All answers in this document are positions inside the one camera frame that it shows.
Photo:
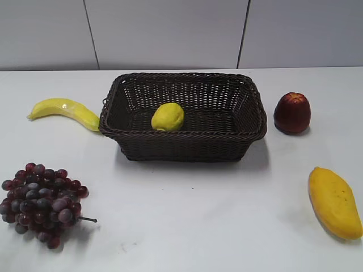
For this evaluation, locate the purple grape bunch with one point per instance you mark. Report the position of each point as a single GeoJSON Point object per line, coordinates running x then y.
{"type": "Point", "coordinates": [43, 201]}

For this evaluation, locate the yellow lemon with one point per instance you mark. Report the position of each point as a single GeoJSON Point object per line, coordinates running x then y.
{"type": "Point", "coordinates": [168, 117]}

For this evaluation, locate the yellow banana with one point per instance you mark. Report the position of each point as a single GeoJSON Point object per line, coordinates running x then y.
{"type": "Point", "coordinates": [67, 108]}

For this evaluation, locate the yellow mango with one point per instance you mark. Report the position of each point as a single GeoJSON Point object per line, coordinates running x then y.
{"type": "Point", "coordinates": [334, 204]}

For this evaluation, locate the dark woven wicker basket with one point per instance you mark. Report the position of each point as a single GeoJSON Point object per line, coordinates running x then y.
{"type": "Point", "coordinates": [224, 115]}

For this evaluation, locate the dark red apple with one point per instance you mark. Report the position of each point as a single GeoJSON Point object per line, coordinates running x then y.
{"type": "Point", "coordinates": [292, 113]}

